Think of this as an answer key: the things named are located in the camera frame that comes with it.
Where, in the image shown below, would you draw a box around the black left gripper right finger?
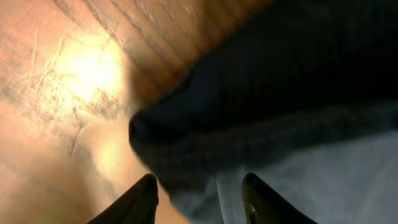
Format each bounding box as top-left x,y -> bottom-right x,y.
242,173 -> 317,224

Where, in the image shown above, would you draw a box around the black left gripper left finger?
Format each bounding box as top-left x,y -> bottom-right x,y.
88,174 -> 159,224

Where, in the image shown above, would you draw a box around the dark blue shorts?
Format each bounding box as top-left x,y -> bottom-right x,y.
129,0 -> 397,223

